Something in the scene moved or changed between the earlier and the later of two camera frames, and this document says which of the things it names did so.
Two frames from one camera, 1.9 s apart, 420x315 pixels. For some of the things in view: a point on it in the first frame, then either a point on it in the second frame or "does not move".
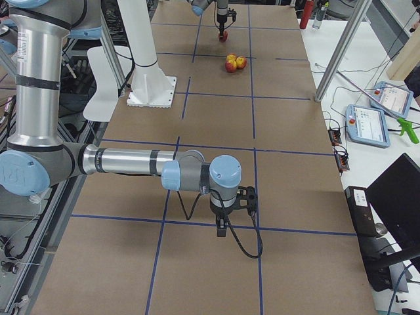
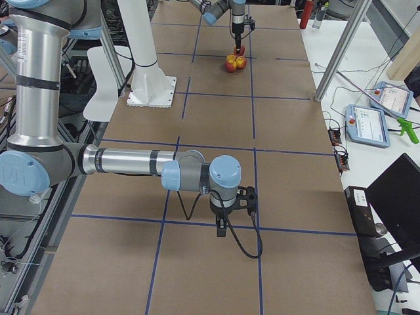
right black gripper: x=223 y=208 does not move
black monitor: x=396 y=197 does not move
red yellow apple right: x=241 y=62 does not move
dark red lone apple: x=224 y=39 to x=242 y=50
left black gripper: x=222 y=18 to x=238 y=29
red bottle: x=307 y=10 does not move
